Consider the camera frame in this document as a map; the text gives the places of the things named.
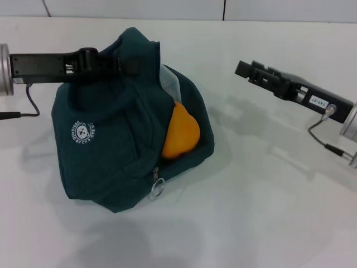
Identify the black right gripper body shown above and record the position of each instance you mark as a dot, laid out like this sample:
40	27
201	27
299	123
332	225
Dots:
320	99

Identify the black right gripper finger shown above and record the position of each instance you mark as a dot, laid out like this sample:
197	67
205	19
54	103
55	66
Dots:
276	88
244	69

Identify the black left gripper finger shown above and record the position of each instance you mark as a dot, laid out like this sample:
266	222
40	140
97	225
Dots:
92	65

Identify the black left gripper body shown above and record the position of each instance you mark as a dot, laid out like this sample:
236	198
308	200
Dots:
36	68

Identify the yellow orange pear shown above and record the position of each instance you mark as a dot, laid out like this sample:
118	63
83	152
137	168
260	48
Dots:
181	134

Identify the dark teal insulated lunch bag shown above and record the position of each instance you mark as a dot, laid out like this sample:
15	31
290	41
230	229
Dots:
117	162

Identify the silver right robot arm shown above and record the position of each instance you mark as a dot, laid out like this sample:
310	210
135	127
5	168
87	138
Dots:
350	123

